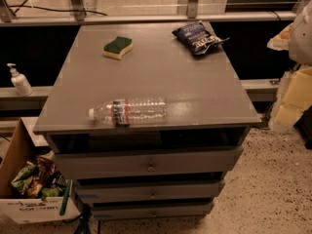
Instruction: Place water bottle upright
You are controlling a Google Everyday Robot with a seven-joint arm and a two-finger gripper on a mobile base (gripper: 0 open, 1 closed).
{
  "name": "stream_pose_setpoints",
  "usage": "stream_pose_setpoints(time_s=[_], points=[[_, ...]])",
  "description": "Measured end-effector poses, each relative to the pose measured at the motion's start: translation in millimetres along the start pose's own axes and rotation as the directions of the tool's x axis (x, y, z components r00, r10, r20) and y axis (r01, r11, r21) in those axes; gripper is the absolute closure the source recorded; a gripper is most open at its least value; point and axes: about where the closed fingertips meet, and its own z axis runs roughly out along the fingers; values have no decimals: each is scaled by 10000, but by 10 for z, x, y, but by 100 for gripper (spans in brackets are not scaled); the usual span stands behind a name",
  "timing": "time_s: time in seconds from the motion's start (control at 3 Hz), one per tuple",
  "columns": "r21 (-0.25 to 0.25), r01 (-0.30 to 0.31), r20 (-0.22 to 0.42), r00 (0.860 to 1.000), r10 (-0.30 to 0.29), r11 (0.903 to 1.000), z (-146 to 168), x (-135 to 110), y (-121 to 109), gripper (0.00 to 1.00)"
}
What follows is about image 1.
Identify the grey drawer cabinet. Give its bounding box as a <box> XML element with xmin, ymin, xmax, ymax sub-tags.
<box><xmin>35</xmin><ymin>22</ymin><xmax>259</xmax><ymax>211</ymax></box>

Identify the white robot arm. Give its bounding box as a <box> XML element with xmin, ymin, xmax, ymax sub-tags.
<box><xmin>267</xmin><ymin>1</ymin><xmax>312</xmax><ymax>133</ymax></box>

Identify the green snack bag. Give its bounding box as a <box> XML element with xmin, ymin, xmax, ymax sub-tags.
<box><xmin>11</xmin><ymin>161</ymin><xmax>36</xmax><ymax>195</ymax></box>

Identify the cardboard box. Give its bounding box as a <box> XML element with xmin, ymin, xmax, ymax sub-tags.
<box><xmin>0</xmin><ymin>118</ymin><xmax>81</xmax><ymax>224</ymax></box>

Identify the green and yellow sponge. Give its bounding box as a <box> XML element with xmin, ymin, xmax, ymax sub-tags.
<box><xmin>103</xmin><ymin>36</ymin><xmax>134</xmax><ymax>60</ymax></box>

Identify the white pump dispenser bottle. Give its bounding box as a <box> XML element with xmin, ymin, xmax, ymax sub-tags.
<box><xmin>7</xmin><ymin>63</ymin><xmax>33</xmax><ymax>96</ymax></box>

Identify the black cable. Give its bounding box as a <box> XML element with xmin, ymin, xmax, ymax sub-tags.
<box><xmin>9</xmin><ymin>5</ymin><xmax>108</xmax><ymax>18</ymax></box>

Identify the top grey drawer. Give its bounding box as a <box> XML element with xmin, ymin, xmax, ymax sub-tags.
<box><xmin>55</xmin><ymin>146</ymin><xmax>243</xmax><ymax>179</ymax></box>

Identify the dark blue chip bag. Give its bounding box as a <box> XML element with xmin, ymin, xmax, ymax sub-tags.
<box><xmin>172</xmin><ymin>21</ymin><xmax>227</xmax><ymax>56</ymax></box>

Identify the green marker pen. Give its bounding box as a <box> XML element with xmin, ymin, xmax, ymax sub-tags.
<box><xmin>59</xmin><ymin>179</ymin><xmax>72</xmax><ymax>216</ymax></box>

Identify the brown snack bag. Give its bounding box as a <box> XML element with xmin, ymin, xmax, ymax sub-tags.
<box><xmin>26</xmin><ymin>156</ymin><xmax>56</xmax><ymax>199</ymax></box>

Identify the clear plastic water bottle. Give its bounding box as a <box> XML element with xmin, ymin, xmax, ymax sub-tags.
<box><xmin>88</xmin><ymin>97</ymin><xmax>166</xmax><ymax>126</ymax></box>

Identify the bottom grey drawer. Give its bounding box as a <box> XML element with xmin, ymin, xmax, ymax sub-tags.
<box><xmin>92</xmin><ymin>200</ymin><xmax>214</xmax><ymax>220</ymax></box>

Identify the middle grey drawer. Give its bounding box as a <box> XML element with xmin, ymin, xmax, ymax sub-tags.
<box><xmin>76</xmin><ymin>180</ymin><xmax>225</xmax><ymax>204</ymax></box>

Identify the grey drawer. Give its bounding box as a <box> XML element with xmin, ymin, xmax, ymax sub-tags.
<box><xmin>76</xmin><ymin>180</ymin><xmax>225</xmax><ymax>204</ymax></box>
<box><xmin>92</xmin><ymin>200</ymin><xmax>214</xmax><ymax>220</ymax></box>
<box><xmin>55</xmin><ymin>146</ymin><xmax>243</xmax><ymax>179</ymax></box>

